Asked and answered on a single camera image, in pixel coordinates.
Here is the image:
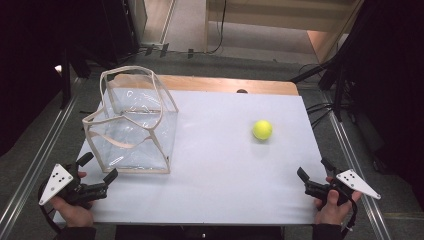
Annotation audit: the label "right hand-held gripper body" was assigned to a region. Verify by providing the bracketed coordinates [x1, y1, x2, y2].
[303, 168, 382, 208]

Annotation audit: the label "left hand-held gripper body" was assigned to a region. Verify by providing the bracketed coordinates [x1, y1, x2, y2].
[38, 162, 110, 209]

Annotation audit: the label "clear bag with beige trim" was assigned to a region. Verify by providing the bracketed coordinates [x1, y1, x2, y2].
[81, 65, 180, 175]

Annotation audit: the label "yellow tennis ball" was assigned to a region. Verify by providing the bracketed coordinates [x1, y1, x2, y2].
[252, 119, 274, 141]

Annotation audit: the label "person's right hand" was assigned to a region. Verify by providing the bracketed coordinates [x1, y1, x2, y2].
[313, 176, 363, 226]

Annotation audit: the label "person's left hand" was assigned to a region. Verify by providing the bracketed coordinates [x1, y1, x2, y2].
[49, 171, 96, 229]

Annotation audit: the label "black tripod stand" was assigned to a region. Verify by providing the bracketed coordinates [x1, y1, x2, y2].
[290, 56, 351, 123]

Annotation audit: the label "white board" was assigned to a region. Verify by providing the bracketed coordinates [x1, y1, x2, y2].
[53, 89, 330, 226]

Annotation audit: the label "black curtain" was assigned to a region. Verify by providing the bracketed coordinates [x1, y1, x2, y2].
[333, 0, 424, 211]
[0, 0, 141, 158]

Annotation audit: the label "metal floor rail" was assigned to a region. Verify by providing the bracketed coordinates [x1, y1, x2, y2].
[318, 90, 392, 240]
[0, 77, 84, 234]

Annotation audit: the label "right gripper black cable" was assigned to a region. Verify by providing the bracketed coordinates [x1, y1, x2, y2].
[343, 196, 359, 232]

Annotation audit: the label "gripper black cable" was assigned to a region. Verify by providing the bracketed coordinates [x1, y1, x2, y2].
[37, 179, 63, 234]
[343, 196, 359, 232]

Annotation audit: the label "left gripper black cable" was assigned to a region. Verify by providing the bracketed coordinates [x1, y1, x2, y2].
[37, 179, 63, 234]

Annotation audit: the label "black floor cables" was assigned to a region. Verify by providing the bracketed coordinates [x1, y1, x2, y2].
[305, 101, 338, 129]

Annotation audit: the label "hanging black cable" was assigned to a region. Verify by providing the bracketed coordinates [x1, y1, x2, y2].
[207, 0, 228, 55]

